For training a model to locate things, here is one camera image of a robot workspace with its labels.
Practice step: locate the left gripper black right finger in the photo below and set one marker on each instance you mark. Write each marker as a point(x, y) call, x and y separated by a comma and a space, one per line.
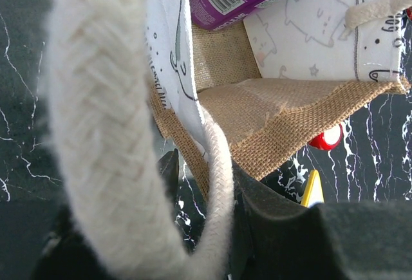
point(276, 238)

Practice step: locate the white dry-erase board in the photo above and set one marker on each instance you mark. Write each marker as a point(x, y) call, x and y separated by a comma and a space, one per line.
point(313, 192)

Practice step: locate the brown canvas bag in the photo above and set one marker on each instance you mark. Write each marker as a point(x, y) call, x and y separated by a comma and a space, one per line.
point(129, 80)

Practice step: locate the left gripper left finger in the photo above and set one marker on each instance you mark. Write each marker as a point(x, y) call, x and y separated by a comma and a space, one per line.
point(66, 254)

